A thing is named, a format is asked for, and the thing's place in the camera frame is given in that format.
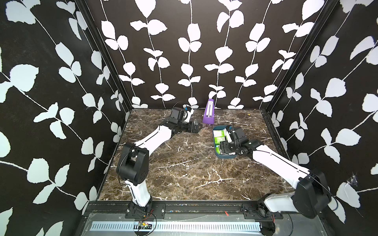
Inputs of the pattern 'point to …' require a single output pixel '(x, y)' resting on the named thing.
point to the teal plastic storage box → (218, 127)
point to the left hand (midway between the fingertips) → (197, 123)
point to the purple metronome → (209, 117)
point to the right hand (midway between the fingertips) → (224, 142)
